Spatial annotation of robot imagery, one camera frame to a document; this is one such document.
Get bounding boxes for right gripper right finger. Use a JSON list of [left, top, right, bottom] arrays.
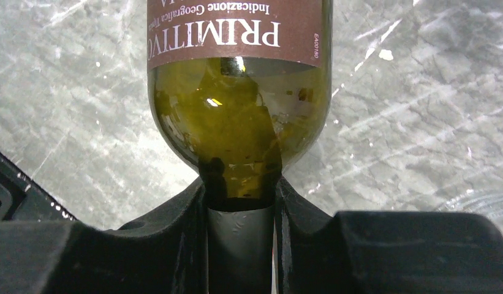
[[275, 179, 503, 293]]

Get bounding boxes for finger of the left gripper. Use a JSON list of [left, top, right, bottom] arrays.
[[0, 152, 77, 222]]

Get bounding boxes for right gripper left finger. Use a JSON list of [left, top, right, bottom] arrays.
[[0, 179, 206, 293]]

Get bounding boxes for brown label wine bottle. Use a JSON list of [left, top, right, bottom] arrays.
[[146, 1, 333, 293]]

